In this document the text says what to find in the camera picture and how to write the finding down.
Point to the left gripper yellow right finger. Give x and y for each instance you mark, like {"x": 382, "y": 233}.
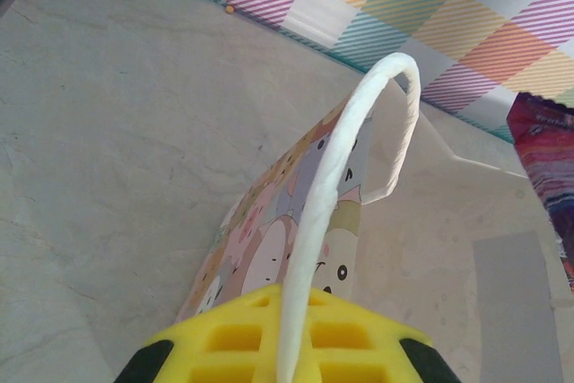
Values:
{"x": 350, "y": 342}

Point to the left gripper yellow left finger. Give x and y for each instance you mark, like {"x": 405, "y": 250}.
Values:
{"x": 233, "y": 338}

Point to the paper gift bag animal print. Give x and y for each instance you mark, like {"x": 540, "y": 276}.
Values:
{"x": 269, "y": 239}

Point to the purple snack bag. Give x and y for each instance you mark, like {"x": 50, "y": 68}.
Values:
{"x": 551, "y": 167}

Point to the small orange bead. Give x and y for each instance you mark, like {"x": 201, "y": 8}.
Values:
{"x": 229, "y": 9}

